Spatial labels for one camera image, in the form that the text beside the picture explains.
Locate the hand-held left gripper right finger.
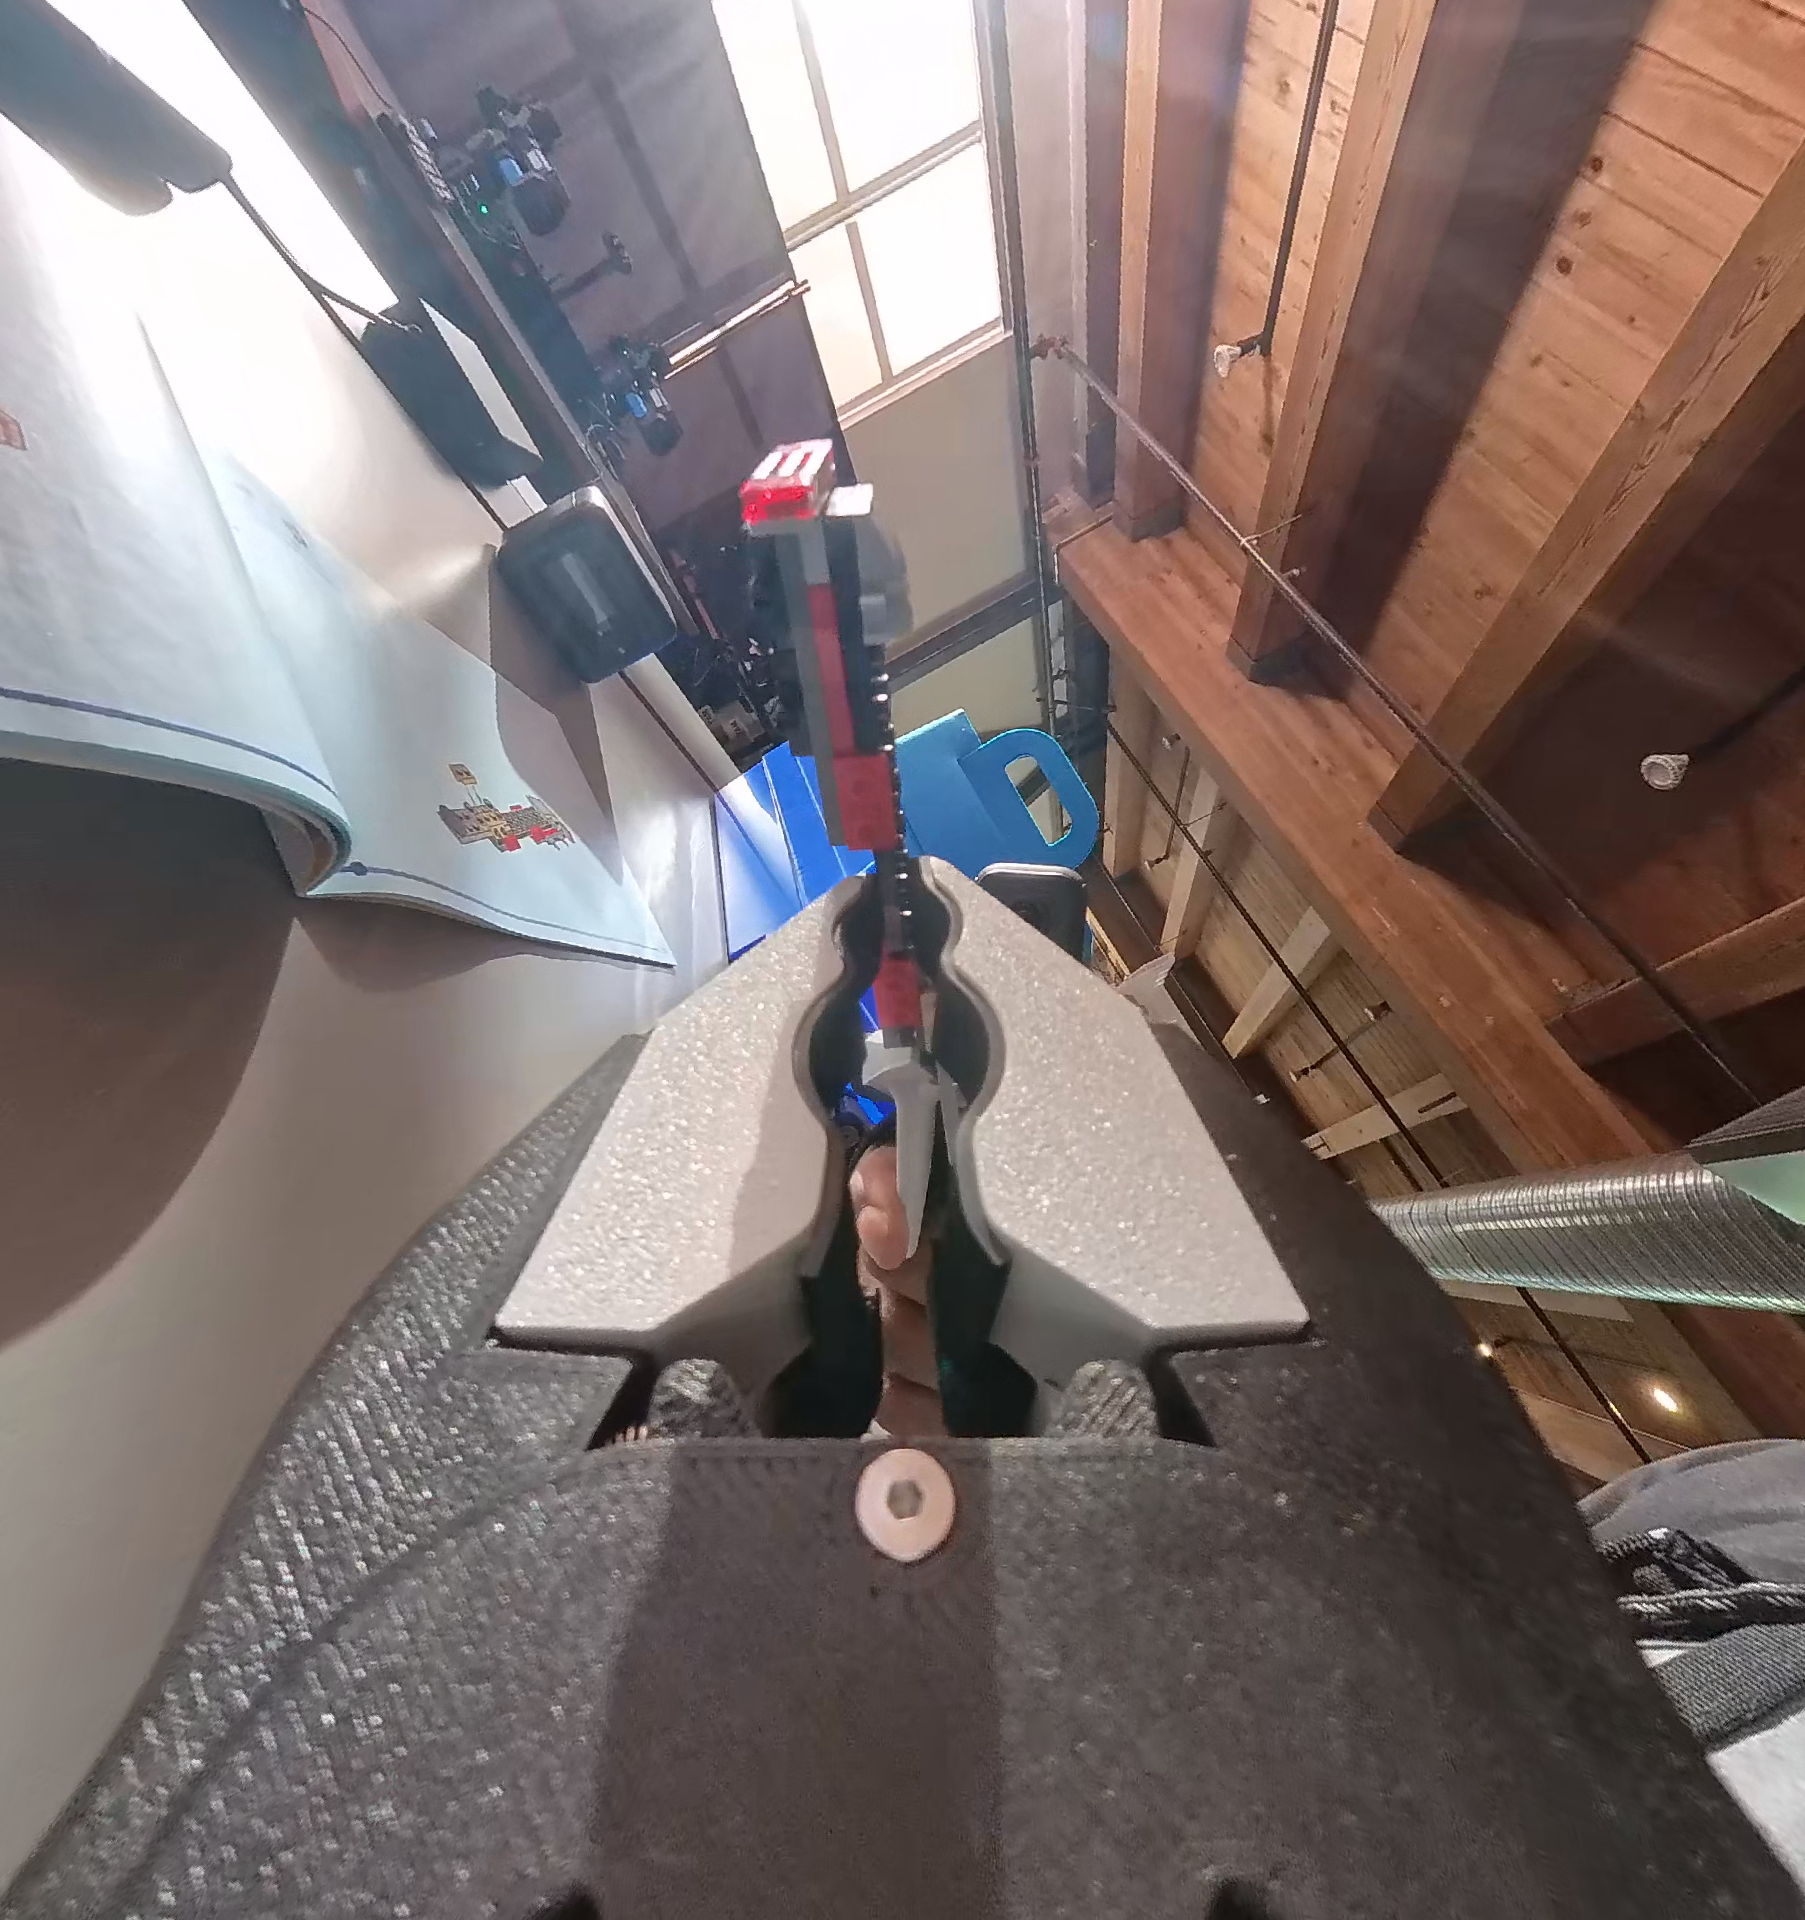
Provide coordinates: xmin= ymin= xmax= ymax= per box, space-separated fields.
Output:
xmin=914 ymin=860 xmax=1311 ymax=1429

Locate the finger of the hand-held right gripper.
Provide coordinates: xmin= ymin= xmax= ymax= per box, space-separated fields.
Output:
xmin=860 ymin=1043 xmax=952 ymax=1265

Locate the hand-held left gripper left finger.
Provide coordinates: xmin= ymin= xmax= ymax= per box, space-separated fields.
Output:
xmin=491 ymin=873 xmax=872 ymax=1429

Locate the blue plastic bin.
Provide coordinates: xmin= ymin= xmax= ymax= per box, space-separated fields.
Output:
xmin=711 ymin=746 xmax=905 ymax=960

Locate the long toy brick assembly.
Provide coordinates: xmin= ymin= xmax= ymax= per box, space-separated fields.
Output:
xmin=736 ymin=438 xmax=941 ymax=1059

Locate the toy brick instruction booklet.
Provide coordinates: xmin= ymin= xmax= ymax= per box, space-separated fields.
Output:
xmin=0 ymin=315 xmax=680 ymax=970

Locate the person's right hand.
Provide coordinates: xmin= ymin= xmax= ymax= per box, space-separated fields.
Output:
xmin=847 ymin=1152 xmax=941 ymax=1398

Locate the teal carry case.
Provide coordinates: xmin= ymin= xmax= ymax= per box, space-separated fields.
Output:
xmin=894 ymin=718 xmax=1102 ymax=902

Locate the black box device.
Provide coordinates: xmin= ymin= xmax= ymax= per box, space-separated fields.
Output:
xmin=494 ymin=486 xmax=682 ymax=687

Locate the black cloth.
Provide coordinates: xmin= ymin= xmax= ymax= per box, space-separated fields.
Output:
xmin=1585 ymin=1437 xmax=1805 ymax=1749

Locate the bright window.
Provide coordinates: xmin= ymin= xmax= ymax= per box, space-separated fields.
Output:
xmin=713 ymin=0 xmax=1013 ymax=429

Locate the silver ventilation duct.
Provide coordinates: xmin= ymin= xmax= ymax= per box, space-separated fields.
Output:
xmin=1374 ymin=1155 xmax=1805 ymax=1324

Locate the black braided cord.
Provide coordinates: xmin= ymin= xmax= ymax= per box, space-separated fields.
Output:
xmin=1609 ymin=1531 xmax=1805 ymax=1651

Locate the camera rig on stand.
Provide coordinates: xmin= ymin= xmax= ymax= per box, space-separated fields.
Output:
xmin=437 ymin=87 xmax=685 ymax=460

